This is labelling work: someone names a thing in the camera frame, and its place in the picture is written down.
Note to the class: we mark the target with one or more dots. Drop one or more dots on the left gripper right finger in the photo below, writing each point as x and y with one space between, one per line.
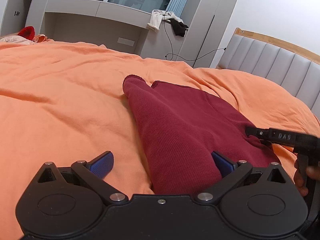
253 202

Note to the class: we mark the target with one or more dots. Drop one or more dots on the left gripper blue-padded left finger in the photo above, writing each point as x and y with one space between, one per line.
68 202

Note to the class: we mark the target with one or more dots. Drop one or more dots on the dark red knit garment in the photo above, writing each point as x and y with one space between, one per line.
180 127

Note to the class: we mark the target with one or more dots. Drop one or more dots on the right hand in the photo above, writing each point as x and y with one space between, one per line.
311 171

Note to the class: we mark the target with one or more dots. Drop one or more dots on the grey padded wooden headboard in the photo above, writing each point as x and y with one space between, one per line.
294 68

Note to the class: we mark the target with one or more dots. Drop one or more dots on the orange bed duvet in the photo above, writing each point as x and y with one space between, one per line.
64 102

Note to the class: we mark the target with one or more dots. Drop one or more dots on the patterned pillow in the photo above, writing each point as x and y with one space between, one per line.
21 40

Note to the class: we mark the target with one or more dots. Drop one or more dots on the black cloth on ledge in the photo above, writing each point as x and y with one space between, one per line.
179 28

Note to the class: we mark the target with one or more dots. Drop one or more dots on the bright red plush item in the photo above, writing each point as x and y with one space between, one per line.
27 32

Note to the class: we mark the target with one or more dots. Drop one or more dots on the white cloth on ledge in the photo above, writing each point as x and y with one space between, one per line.
157 16

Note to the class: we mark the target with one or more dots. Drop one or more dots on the grey built-in wardrobe unit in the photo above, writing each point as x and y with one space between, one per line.
124 28

